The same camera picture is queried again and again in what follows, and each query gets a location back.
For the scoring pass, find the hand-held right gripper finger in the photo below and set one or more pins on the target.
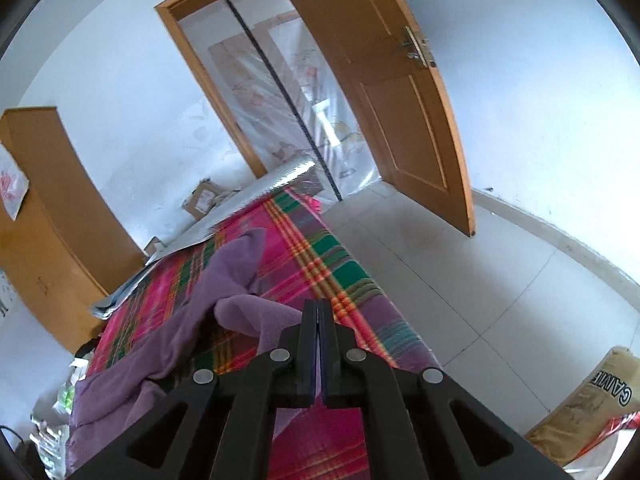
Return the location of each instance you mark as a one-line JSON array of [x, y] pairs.
[[314, 360], [326, 360]]

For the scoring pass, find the purple fleece pants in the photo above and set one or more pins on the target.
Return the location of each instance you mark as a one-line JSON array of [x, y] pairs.
[[200, 305]]

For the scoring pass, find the pink green plaid bed sheet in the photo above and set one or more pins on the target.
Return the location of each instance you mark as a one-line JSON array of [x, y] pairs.
[[310, 260]]

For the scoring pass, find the silver foil mat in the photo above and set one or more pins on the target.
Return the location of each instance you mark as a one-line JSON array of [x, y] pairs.
[[235, 210]]

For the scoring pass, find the brown cardboard box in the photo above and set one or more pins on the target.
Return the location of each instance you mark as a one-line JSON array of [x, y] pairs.
[[207, 200]]

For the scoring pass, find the small white open box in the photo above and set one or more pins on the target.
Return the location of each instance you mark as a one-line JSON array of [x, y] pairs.
[[154, 246]]

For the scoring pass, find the wooden door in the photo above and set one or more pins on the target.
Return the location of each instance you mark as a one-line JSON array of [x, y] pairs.
[[395, 125]]

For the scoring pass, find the clear plastic door curtain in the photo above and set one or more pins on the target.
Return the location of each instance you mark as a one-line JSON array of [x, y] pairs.
[[300, 110]]

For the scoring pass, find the green packet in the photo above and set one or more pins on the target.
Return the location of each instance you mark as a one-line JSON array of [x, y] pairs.
[[64, 400]]

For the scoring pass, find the brown paper sack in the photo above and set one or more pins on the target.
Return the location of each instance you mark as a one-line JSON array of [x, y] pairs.
[[585, 400]]

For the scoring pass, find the wooden wardrobe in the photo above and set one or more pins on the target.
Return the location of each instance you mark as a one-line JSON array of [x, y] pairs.
[[55, 240]]

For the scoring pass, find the red plastic bag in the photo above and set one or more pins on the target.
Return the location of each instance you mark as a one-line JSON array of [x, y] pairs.
[[615, 435]]

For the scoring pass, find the paper poster on wardrobe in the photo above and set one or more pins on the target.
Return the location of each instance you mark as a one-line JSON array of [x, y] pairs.
[[12, 185]]

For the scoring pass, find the wooden door frame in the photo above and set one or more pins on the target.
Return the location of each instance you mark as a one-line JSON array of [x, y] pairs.
[[210, 90]]

